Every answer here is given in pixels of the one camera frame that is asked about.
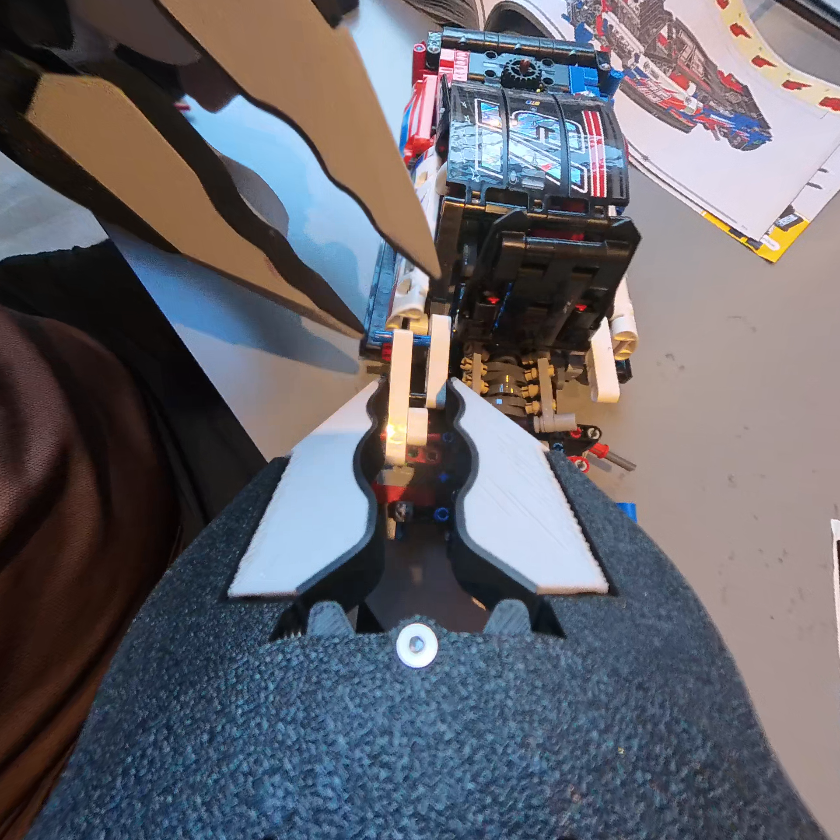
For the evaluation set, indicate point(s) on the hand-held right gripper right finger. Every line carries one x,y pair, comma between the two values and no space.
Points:
531,518

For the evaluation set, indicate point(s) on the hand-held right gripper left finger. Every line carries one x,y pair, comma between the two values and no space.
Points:
308,518

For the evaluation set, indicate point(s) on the brown sweater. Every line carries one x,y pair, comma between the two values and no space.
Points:
65,525

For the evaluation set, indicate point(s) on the instruction booklet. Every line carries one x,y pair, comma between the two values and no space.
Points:
722,118

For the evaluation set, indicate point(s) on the white brick beam piece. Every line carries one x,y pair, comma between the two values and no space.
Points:
401,367

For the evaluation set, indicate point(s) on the grey desk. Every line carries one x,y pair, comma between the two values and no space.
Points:
722,394

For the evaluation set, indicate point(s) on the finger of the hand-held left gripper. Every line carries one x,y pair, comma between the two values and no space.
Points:
315,92
131,151

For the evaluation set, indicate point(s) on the holographic sticker sheet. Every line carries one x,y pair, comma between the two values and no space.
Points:
835,577

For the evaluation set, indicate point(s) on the toy brick race car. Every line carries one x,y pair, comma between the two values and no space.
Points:
538,197

